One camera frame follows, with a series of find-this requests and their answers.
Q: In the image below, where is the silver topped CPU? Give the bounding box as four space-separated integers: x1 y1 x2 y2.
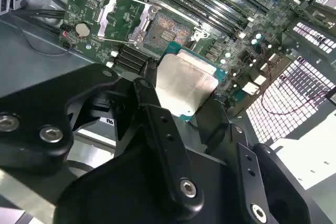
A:
154 40 228 124

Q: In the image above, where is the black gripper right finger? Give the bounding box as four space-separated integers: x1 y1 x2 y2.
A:
195 97 271 224

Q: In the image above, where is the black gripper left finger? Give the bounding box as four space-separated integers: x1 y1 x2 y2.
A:
0 61 205 216

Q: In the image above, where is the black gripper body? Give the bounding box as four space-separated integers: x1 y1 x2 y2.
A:
56 126 328 224

